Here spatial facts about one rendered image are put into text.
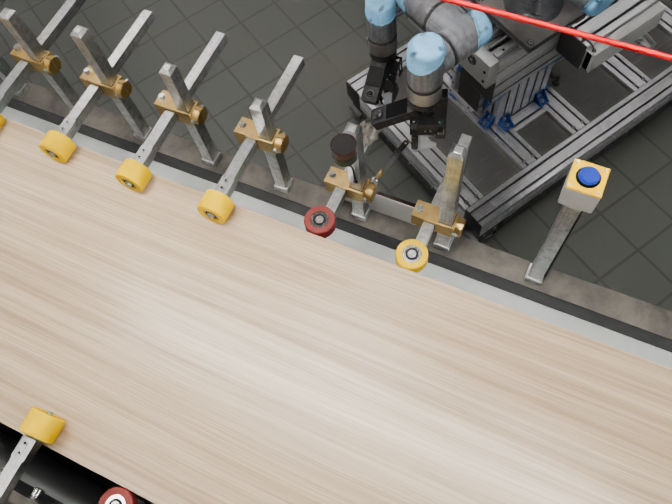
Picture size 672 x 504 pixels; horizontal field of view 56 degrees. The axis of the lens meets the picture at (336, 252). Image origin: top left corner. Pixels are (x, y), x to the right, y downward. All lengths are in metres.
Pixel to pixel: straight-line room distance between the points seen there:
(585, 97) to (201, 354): 1.86
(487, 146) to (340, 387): 1.37
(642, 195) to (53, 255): 2.17
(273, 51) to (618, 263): 1.80
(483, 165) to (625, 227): 0.63
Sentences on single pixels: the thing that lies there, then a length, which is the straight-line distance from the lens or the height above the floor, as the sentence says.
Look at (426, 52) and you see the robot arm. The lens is 1.28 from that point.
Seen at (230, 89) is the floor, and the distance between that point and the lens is 3.06.
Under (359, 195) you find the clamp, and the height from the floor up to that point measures 0.86.
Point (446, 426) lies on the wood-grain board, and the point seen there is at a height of 0.90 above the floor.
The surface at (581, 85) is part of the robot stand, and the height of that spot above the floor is 0.21.
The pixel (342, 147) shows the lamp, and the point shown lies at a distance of 1.43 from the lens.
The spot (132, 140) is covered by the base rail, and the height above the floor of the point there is 0.70.
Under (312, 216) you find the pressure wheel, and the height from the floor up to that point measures 0.90.
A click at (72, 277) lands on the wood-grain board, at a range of 1.73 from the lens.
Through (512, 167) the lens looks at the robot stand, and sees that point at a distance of 2.50.
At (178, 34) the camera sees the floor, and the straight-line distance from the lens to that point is 3.36.
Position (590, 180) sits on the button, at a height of 1.23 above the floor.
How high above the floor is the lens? 2.32
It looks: 66 degrees down
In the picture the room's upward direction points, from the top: 12 degrees counter-clockwise
